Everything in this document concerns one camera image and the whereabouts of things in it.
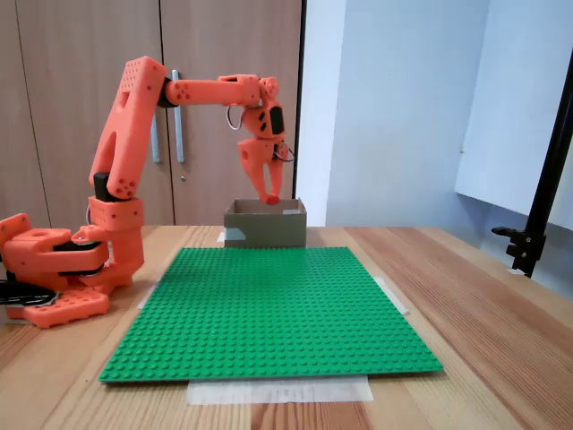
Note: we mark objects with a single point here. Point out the red lego block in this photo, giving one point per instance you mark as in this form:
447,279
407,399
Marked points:
271,200

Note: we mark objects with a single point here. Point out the brown cardboard box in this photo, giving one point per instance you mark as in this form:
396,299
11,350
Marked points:
268,230

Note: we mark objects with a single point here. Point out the green lego baseplate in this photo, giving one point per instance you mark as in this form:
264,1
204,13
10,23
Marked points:
268,336

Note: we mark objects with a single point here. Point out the brown wooden cabinet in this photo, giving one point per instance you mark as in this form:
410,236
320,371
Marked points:
224,45

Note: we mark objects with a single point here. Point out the masking tape strip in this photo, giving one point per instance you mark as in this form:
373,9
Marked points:
396,300
147,298
277,392

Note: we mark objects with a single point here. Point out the white board panel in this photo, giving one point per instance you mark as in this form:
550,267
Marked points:
506,112

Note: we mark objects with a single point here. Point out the black table clamp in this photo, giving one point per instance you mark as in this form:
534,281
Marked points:
22,295

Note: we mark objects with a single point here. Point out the black camera stand with clamp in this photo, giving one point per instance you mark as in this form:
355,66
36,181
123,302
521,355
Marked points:
521,248

